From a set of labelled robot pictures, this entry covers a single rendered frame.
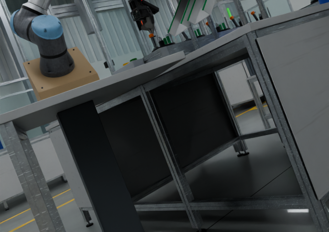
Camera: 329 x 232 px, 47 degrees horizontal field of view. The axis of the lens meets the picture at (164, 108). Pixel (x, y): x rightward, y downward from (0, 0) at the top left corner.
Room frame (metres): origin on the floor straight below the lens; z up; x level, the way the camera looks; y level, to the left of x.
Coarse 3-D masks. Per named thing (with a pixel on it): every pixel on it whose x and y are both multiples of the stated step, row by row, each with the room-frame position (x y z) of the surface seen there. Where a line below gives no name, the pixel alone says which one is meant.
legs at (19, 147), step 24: (72, 120) 1.61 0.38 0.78; (96, 120) 1.64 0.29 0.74; (24, 144) 1.98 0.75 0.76; (72, 144) 1.60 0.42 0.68; (96, 144) 1.63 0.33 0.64; (24, 168) 1.21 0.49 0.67; (96, 168) 1.62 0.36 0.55; (24, 192) 1.20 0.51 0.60; (48, 192) 1.99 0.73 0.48; (96, 192) 1.61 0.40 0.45; (120, 192) 1.63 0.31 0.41; (48, 216) 1.21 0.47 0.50; (96, 216) 1.70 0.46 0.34; (120, 216) 1.62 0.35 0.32
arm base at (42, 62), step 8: (40, 56) 1.64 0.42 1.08; (48, 56) 1.59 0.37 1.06; (56, 56) 1.60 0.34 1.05; (64, 56) 1.63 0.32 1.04; (40, 64) 1.64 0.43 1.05; (48, 64) 1.62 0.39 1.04; (56, 64) 1.61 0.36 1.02; (64, 64) 1.63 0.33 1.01; (72, 64) 1.67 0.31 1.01; (48, 72) 1.63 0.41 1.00; (56, 72) 1.63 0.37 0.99; (64, 72) 1.64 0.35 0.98
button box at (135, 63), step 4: (136, 60) 1.94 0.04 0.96; (140, 60) 1.95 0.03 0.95; (128, 64) 1.95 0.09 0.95; (132, 64) 1.93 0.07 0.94; (136, 64) 1.93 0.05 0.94; (140, 64) 1.95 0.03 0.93; (120, 68) 2.01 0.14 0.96; (124, 68) 1.99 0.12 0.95; (128, 68) 1.96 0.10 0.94; (116, 72) 2.06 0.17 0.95
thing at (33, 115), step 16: (144, 64) 1.34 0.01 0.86; (160, 64) 1.36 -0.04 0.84; (112, 80) 1.30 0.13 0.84; (128, 80) 1.40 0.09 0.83; (144, 80) 1.72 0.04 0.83; (64, 96) 1.25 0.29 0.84; (80, 96) 1.30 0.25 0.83; (96, 96) 1.57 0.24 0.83; (112, 96) 1.97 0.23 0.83; (16, 112) 1.20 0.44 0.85; (32, 112) 1.22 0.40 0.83; (48, 112) 1.43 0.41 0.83; (32, 128) 2.01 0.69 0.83
